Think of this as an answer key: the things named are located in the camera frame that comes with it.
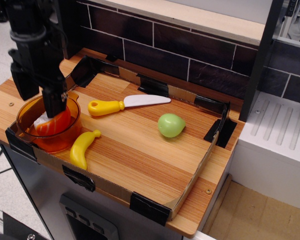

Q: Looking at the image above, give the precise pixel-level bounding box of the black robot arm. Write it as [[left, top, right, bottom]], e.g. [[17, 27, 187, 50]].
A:
[[0, 0, 67, 118]]

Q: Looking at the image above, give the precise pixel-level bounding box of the grey toy oven front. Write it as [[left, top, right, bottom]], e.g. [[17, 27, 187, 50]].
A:
[[59, 195, 119, 240]]

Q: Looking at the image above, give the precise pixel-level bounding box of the black caster wheel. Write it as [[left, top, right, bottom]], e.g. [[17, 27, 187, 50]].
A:
[[0, 7, 8, 23]]

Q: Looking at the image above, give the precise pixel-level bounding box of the white toy sink drainboard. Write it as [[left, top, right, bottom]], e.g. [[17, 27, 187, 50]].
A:
[[230, 92, 300, 208]]

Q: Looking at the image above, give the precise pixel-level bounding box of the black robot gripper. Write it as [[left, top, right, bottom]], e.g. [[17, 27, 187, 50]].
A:
[[9, 27, 67, 118]]

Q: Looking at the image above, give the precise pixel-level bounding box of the green toy pear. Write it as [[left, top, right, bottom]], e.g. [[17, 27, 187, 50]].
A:
[[158, 113, 186, 138]]

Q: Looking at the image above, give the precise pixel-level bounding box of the orange transparent plastic pot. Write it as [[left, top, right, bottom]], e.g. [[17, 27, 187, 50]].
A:
[[16, 92, 82, 153]]

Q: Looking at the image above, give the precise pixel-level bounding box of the yellow toy banana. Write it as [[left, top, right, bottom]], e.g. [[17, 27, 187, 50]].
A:
[[69, 129, 101, 170]]

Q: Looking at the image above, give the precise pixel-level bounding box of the yellow handled toy knife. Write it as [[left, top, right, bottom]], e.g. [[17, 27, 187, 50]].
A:
[[88, 94, 171, 117]]

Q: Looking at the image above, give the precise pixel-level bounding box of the dark grey shelf post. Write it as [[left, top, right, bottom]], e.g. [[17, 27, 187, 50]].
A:
[[239, 0, 284, 122]]

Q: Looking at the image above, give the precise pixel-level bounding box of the salmon sushi toy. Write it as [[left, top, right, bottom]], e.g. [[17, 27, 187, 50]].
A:
[[33, 107, 71, 136]]

